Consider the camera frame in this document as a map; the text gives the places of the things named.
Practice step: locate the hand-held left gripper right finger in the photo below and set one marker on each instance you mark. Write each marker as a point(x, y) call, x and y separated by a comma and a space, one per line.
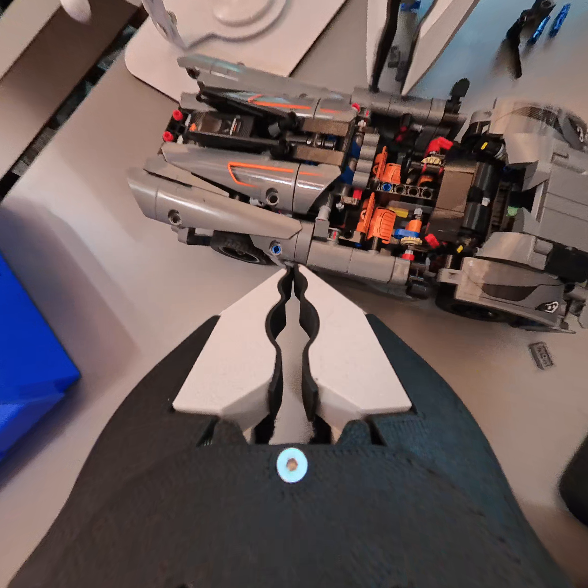
point(358, 367)

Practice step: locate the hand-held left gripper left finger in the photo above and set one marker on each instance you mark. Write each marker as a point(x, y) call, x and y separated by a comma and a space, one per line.
point(225, 367)

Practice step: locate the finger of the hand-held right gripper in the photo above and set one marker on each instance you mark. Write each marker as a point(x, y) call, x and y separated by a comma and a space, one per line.
point(441, 27)
point(379, 41)

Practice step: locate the black lego axle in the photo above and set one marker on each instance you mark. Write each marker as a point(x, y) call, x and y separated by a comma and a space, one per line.
point(517, 50)

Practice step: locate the grey lego tile with markings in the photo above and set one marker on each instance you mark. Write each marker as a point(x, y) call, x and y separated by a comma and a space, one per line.
point(541, 354)

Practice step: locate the blue plastic bin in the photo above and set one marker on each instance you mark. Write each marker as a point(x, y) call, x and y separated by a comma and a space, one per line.
point(32, 367)

